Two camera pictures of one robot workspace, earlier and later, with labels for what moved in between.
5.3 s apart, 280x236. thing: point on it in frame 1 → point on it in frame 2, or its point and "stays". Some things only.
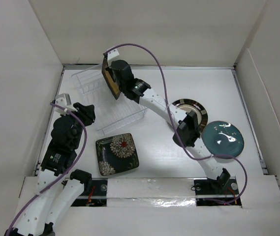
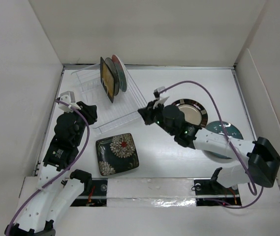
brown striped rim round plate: [187, 104] stays
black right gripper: [109, 69] → [146, 113]
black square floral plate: [116, 154] stays
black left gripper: [86, 111] stays
